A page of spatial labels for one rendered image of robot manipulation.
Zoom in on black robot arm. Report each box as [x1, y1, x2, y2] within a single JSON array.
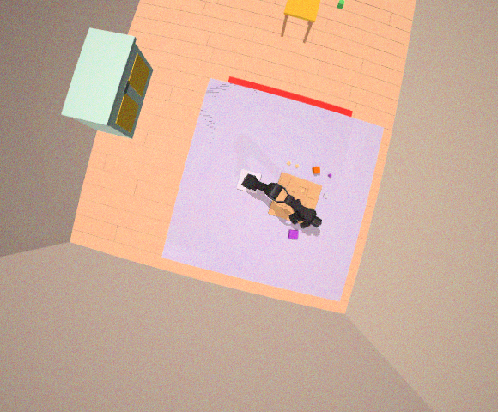
[[242, 173, 322, 228]]

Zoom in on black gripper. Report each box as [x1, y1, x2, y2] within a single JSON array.
[[296, 199, 310, 229]]

